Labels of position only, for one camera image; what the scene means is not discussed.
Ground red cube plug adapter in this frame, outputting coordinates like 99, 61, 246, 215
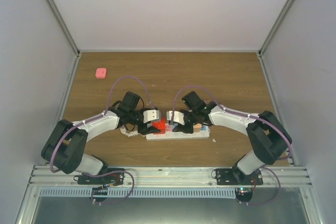
152, 117, 166, 134

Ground pink plug adapter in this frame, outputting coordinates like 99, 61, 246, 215
95, 68, 107, 79

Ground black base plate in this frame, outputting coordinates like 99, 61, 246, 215
211, 168, 263, 186
74, 167, 125, 188

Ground tan wooden plug adapter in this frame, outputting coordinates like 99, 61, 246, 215
193, 124, 203, 133

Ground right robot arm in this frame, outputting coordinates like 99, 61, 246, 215
166, 91, 292, 185

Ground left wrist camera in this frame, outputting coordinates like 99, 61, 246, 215
143, 109, 161, 123

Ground aluminium front rail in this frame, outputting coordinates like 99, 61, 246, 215
28, 166, 312, 188

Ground slotted cable duct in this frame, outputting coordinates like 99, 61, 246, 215
40, 187, 236, 199

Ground white power strip cord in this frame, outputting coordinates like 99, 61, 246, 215
120, 127, 140, 138

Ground white power strip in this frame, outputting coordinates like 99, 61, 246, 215
145, 124, 211, 141

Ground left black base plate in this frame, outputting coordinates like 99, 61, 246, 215
74, 167, 125, 188

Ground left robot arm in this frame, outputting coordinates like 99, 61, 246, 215
41, 92, 161, 184

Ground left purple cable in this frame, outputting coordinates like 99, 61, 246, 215
49, 76, 158, 174

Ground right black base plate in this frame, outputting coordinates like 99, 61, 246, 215
211, 168, 263, 186

